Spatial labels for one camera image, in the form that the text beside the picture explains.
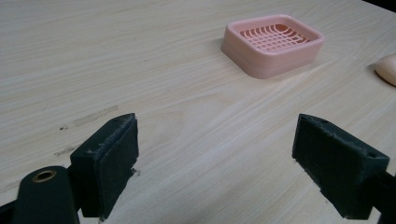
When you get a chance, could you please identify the pink soap dish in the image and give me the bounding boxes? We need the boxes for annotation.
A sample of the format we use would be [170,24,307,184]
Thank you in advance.
[220,13,326,80]

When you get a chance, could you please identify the pale peach soap bar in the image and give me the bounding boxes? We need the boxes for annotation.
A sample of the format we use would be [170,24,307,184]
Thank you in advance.
[374,53,396,87]

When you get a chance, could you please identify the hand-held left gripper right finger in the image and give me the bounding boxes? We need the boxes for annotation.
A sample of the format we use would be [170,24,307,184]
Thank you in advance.
[291,113,390,220]

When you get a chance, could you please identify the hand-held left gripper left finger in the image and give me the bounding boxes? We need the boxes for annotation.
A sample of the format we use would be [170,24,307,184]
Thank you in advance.
[68,112,140,222]

